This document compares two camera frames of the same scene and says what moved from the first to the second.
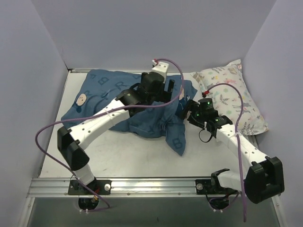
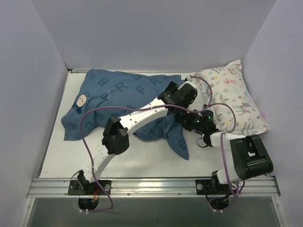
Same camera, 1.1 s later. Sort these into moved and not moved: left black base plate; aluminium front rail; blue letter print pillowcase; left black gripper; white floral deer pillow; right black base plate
Moved: blue letter print pillowcase; left black gripper
Not moved: right black base plate; aluminium front rail; left black base plate; white floral deer pillow
